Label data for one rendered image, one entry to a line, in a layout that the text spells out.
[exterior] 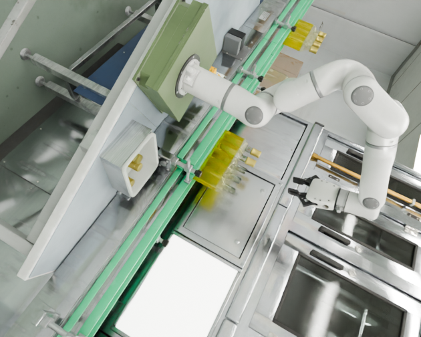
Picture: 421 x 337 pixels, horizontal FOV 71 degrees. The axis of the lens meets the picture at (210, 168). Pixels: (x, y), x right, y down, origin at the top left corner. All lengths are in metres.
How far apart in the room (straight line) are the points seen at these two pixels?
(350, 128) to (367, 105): 5.43
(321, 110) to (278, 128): 4.59
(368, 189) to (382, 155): 0.11
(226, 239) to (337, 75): 0.78
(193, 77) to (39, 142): 0.96
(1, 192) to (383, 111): 1.50
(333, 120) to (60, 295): 5.69
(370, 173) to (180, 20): 0.73
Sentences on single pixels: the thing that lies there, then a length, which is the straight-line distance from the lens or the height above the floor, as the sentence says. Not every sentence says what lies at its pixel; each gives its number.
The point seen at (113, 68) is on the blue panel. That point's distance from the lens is 1.52.
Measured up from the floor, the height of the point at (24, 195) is 0.32.
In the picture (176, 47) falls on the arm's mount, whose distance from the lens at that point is 0.95.
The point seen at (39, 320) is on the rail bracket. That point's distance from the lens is 1.04.
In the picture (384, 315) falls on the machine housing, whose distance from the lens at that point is 1.56.
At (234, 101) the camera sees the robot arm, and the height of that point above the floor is 1.03.
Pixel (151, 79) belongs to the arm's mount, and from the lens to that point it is 0.93.
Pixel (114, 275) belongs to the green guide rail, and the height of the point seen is 0.93.
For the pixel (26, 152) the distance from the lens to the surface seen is 1.69.
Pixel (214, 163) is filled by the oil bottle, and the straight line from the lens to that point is 1.30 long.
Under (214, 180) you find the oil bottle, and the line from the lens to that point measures 1.26.
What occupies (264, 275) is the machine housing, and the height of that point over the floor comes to 1.42.
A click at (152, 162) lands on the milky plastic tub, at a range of 1.17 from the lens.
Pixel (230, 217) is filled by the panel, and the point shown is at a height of 1.17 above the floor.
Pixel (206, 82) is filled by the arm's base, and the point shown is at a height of 0.93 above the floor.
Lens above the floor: 1.22
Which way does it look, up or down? 10 degrees down
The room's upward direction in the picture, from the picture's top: 117 degrees clockwise
